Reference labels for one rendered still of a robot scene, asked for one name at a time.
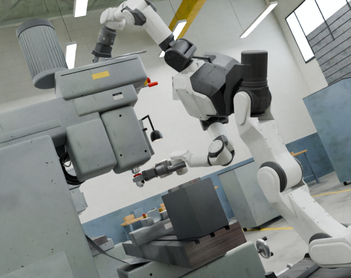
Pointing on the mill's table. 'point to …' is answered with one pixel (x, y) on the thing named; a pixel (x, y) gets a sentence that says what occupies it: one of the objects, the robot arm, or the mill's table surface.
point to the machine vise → (150, 231)
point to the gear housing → (106, 100)
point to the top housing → (100, 77)
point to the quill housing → (126, 138)
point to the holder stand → (195, 209)
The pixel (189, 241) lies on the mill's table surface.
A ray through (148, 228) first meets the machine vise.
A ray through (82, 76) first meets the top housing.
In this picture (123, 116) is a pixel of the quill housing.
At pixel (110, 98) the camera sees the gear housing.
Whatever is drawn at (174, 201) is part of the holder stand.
